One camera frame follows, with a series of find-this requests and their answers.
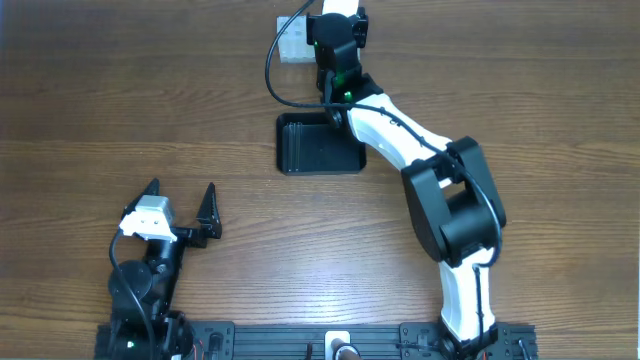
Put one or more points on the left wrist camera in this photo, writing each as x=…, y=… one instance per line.
x=150, y=217

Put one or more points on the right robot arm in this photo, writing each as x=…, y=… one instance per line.
x=390, y=135

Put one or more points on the white test tube rack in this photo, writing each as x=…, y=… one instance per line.
x=292, y=45

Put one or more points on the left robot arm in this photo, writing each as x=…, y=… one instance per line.
x=135, y=285

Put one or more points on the black tray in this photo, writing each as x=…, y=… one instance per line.
x=325, y=150

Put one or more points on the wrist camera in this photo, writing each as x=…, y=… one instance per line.
x=342, y=6
x=150, y=217

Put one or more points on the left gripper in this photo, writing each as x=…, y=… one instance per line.
x=192, y=237

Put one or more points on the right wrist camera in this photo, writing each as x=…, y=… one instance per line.
x=342, y=6

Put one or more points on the mounting rail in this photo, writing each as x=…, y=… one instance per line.
x=280, y=340

